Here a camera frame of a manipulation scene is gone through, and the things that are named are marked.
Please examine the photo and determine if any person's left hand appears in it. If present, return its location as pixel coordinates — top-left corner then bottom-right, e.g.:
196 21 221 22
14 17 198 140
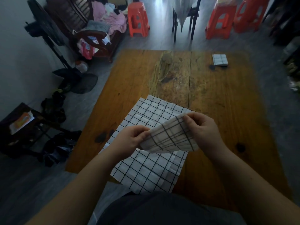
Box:
109 125 150 161

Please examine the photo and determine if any person's right hand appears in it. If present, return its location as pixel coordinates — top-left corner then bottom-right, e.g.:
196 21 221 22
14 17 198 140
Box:
183 112 227 160

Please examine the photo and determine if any person's left forearm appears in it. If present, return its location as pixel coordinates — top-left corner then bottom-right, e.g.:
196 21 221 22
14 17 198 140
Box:
26 150 122 225

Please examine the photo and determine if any person's right forearm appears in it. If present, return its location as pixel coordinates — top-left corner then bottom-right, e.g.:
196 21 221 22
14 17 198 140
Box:
206 150 300 225

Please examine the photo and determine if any person's black top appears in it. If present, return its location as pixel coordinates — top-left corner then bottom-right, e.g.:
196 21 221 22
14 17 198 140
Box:
97 191 247 225

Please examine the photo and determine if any black blue bag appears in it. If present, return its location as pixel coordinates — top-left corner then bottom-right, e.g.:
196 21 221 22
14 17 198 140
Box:
38 130 83 168

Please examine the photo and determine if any pink plastic bag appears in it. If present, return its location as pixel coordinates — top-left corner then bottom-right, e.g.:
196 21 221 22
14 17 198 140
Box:
77 38 99 60

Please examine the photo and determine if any pile of packaging scraps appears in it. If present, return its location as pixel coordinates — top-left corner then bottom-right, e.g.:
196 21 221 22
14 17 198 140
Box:
287 63 300 92

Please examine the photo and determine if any white orange paper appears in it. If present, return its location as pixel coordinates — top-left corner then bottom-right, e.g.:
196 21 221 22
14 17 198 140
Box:
9 112 35 136

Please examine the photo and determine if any red plastic stool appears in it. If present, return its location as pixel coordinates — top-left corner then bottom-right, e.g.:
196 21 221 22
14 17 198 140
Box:
127 2 150 38
205 0 238 40
233 0 272 33

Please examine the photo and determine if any grey folded garment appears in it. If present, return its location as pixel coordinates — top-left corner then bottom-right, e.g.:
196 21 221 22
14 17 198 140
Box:
84 20 111 33

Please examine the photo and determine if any pink blanket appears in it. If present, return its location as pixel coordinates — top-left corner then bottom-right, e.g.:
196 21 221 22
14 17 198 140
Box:
92 0 128 35

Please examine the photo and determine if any black metal chair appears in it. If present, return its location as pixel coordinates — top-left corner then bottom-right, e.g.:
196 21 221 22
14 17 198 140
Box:
172 0 202 43

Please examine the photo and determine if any dark shelf unit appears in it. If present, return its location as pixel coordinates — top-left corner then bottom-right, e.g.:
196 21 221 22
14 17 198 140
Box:
262 0 300 75

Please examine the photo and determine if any dark wooden sofa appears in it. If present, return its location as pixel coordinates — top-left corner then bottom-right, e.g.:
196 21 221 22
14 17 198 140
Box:
44 0 128 63

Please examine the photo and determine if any black standing fan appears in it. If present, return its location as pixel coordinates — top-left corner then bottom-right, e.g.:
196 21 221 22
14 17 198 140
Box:
24 0 98 94

